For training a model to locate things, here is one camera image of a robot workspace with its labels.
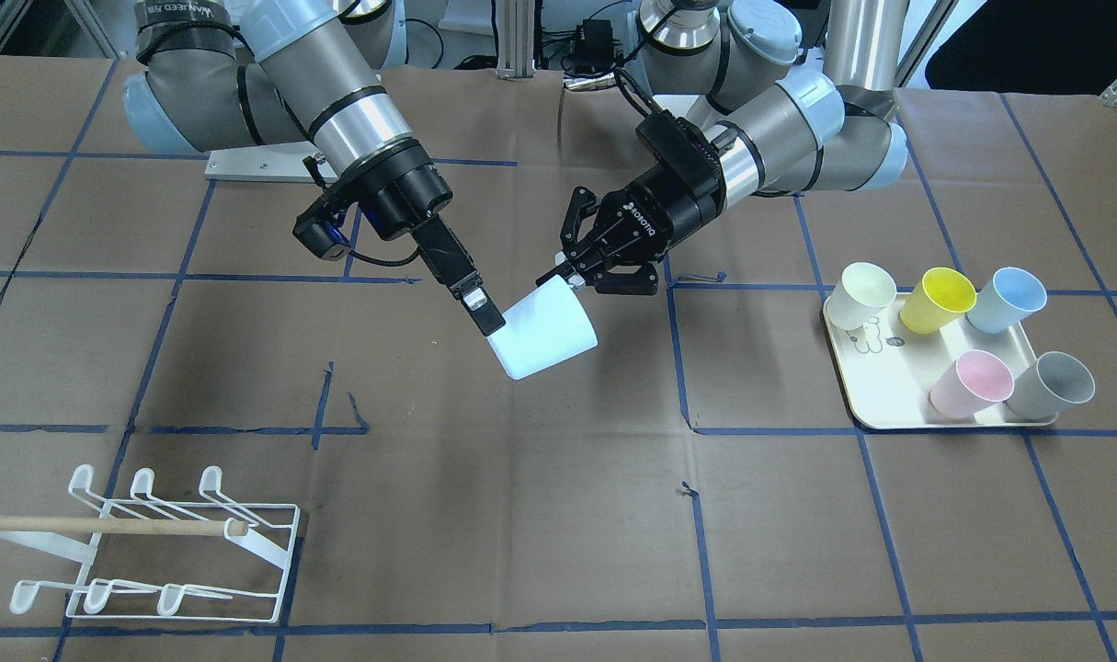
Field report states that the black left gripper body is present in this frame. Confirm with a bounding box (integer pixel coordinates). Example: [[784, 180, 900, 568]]
[[559, 156, 724, 296]]

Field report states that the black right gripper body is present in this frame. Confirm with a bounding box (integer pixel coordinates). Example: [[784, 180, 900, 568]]
[[351, 140, 454, 242]]

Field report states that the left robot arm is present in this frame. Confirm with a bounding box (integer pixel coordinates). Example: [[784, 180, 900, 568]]
[[537, 1, 908, 296]]

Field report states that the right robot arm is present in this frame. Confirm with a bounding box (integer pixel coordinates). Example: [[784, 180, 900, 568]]
[[124, 1, 504, 336]]

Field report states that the white plastic cup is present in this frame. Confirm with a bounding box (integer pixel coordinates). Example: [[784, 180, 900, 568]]
[[824, 261, 897, 332]]

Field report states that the yellow plastic cup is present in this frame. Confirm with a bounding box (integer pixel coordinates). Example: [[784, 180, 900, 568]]
[[899, 267, 977, 335]]

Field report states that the pink plastic cup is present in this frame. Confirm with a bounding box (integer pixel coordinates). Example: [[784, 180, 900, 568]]
[[929, 351, 1015, 419]]

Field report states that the light blue plastic cup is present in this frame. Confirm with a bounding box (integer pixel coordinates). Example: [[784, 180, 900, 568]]
[[966, 267, 1047, 334]]

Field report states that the grey plastic cup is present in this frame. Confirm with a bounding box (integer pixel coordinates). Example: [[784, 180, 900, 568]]
[[1005, 351, 1096, 419]]

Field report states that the black power adapter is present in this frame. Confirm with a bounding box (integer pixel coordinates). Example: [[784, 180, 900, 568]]
[[567, 18, 615, 75]]

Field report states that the cream plastic tray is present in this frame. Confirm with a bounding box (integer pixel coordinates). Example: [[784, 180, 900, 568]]
[[825, 292, 1054, 430]]

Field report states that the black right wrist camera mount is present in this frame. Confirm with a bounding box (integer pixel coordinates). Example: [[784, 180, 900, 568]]
[[292, 156, 360, 261]]

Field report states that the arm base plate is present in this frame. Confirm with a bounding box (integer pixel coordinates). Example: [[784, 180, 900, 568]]
[[206, 142, 319, 183]]

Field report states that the black braided cable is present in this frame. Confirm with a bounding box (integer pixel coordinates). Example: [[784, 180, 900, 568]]
[[613, 66, 669, 119]]

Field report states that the aluminium frame post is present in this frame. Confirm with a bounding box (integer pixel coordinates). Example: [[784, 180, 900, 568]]
[[491, 0, 541, 80]]

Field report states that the white wire cup rack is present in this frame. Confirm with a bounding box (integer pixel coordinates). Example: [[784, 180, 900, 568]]
[[0, 464, 302, 624]]

